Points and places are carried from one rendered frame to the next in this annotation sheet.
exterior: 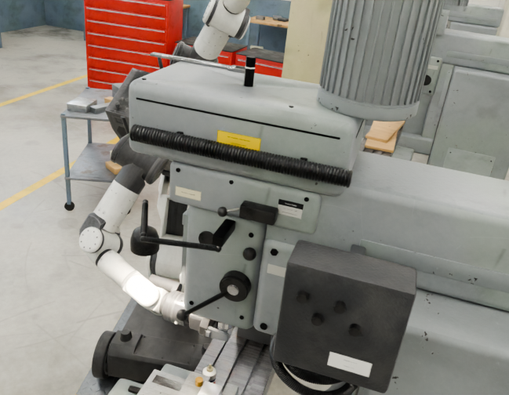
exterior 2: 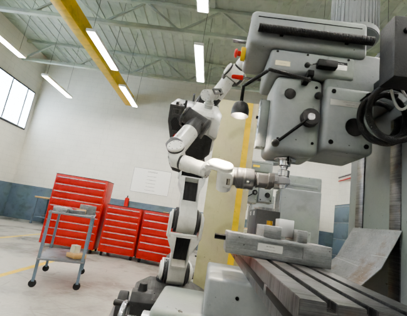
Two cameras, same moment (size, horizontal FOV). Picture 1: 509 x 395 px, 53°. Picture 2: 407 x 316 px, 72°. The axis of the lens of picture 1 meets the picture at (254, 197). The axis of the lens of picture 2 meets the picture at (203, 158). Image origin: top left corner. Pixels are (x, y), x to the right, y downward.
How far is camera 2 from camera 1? 129 cm
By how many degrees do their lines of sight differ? 40
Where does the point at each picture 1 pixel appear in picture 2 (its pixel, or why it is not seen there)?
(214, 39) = (226, 85)
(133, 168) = (197, 119)
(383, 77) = (370, 12)
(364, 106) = (366, 22)
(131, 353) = (150, 298)
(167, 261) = (187, 214)
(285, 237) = (337, 84)
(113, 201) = (186, 131)
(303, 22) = (221, 143)
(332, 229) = (362, 77)
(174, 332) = not seen: hidden behind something
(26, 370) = not seen: outside the picture
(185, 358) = not seen: hidden behind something
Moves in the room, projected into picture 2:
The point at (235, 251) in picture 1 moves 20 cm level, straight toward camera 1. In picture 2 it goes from (306, 98) to (345, 76)
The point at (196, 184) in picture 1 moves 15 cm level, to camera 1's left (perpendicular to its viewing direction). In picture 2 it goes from (287, 57) to (253, 47)
